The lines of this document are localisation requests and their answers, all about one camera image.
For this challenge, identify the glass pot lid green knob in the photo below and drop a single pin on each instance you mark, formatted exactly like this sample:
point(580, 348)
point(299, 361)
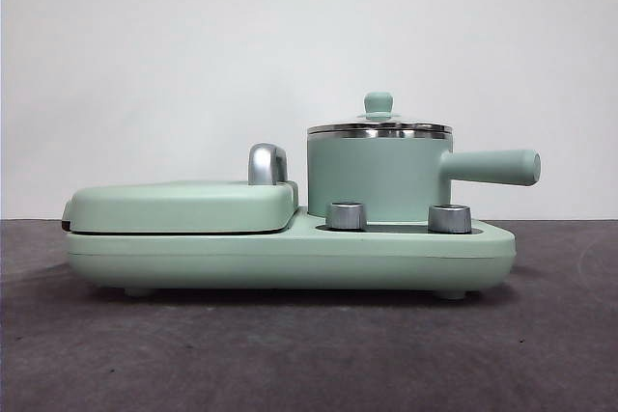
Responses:
point(379, 104)

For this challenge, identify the silver control knob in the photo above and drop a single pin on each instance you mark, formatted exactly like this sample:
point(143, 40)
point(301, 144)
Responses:
point(449, 219)
point(345, 215)

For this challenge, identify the green griddle cover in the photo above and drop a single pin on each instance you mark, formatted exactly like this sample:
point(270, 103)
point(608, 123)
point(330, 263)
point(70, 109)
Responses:
point(183, 207)

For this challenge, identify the green breakfast machine base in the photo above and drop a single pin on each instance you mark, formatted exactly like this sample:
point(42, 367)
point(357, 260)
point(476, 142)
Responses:
point(193, 257)

